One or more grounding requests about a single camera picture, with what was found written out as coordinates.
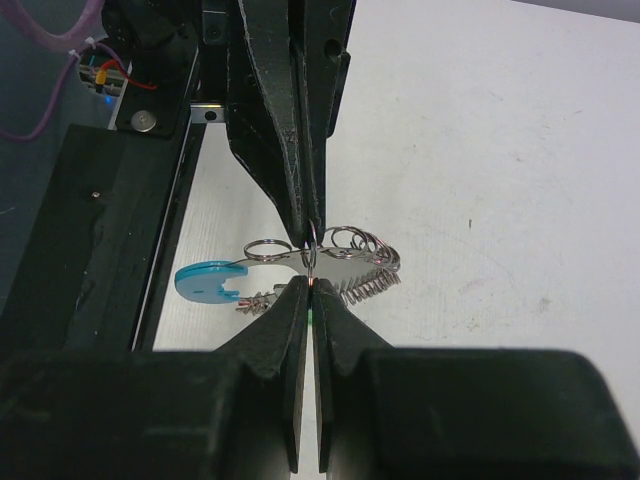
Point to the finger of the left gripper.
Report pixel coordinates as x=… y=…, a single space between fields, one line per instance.
x=287 y=63

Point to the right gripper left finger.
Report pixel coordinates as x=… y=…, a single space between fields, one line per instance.
x=232 y=413

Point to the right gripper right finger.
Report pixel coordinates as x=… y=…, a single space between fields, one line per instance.
x=386 y=412

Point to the aluminium frame rail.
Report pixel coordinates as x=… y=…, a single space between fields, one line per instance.
x=207 y=113

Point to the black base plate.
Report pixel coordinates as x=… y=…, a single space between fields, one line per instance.
x=98 y=256

